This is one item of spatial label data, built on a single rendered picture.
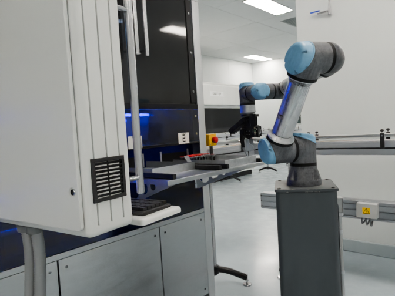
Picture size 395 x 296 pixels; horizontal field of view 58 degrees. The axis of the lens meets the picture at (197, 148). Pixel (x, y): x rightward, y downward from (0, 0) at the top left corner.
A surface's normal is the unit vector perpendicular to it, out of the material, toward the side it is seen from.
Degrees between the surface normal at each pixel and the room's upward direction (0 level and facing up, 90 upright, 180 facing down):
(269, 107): 90
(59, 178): 90
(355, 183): 90
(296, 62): 84
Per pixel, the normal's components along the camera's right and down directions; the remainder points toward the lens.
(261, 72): -0.66, 0.08
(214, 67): 0.75, -0.01
